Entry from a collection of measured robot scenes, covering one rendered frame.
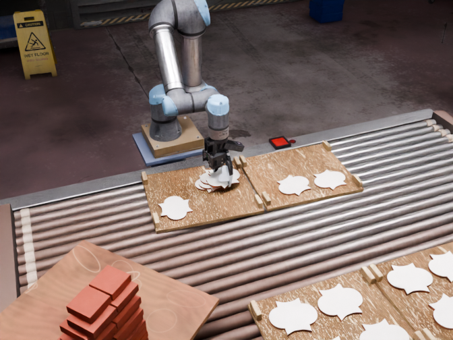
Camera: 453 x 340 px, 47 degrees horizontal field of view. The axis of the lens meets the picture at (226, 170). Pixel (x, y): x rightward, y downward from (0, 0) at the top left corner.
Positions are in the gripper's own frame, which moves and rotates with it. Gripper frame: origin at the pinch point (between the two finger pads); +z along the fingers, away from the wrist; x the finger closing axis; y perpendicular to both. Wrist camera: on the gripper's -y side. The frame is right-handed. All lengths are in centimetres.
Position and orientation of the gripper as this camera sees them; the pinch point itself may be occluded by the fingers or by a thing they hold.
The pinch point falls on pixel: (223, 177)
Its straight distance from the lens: 203.0
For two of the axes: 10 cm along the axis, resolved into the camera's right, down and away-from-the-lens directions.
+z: 0.0, 8.2, 5.8
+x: 5.5, 4.8, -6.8
